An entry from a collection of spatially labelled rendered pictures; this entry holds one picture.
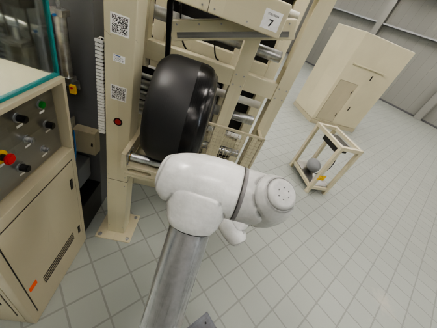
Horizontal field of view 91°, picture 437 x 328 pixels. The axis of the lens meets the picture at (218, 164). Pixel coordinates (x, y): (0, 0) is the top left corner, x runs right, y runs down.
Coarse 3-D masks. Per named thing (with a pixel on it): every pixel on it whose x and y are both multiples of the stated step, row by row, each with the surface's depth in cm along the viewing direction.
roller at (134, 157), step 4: (132, 152) 119; (132, 156) 118; (136, 156) 118; (140, 156) 119; (144, 156) 119; (132, 160) 119; (136, 160) 118; (140, 160) 118; (144, 160) 119; (148, 160) 119; (152, 160) 119; (156, 160) 120; (148, 164) 120; (152, 164) 120; (156, 164) 120; (160, 164) 120
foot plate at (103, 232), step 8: (136, 216) 191; (104, 224) 178; (128, 224) 184; (136, 224) 186; (96, 232) 171; (104, 232) 172; (112, 232) 174; (128, 232) 178; (120, 240) 172; (128, 240) 174
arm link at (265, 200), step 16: (256, 176) 48; (272, 176) 45; (256, 192) 44; (272, 192) 43; (288, 192) 44; (240, 208) 46; (256, 208) 45; (272, 208) 43; (288, 208) 43; (256, 224) 52; (272, 224) 47
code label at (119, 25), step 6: (114, 12) 83; (114, 18) 84; (120, 18) 84; (126, 18) 84; (114, 24) 86; (120, 24) 86; (126, 24) 85; (114, 30) 87; (120, 30) 87; (126, 30) 87; (126, 36) 88
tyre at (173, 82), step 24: (168, 72) 91; (192, 72) 94; (168, 96) 89; (192, 96) 91; (144, 120) 93; (168, 120) 91; (192, 120) 92; (144, 144) 100; (168, 144) 97; (192, 144) 97
